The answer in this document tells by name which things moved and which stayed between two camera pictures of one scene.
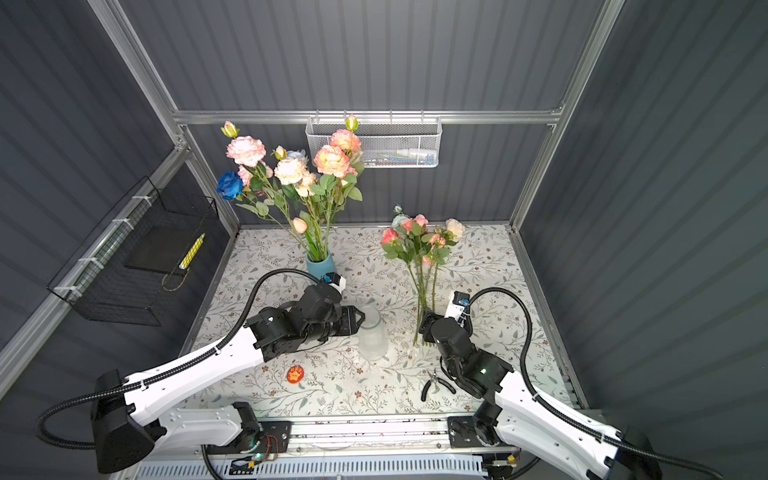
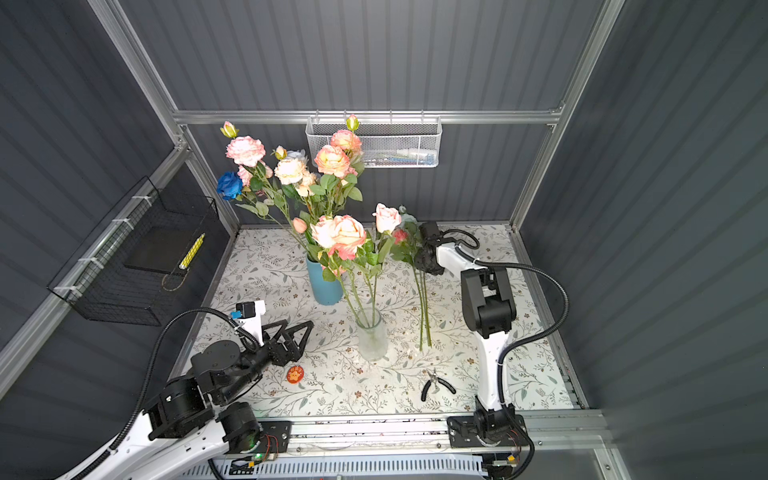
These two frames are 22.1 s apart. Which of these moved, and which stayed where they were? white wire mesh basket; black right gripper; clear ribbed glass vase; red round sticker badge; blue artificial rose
Moved: black right gripper
Stayed: red round sticker badge; blue artificial rose; white wire mesh basket; clear ribbed glass vase
